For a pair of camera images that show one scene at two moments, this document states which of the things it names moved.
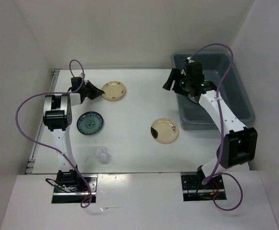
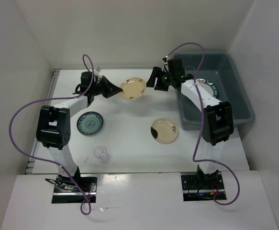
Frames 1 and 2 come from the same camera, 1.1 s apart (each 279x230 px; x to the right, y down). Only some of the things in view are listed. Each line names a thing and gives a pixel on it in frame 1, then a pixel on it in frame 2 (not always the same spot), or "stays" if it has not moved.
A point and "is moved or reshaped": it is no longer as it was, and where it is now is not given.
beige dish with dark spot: (164, 131) stays
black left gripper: (95, 91) → (110, 89)
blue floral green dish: (90, 123) stays
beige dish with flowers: (114, 90) is moved or reshaped
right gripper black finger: (172, 76) → (151, 82)
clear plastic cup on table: (101, 153) stays
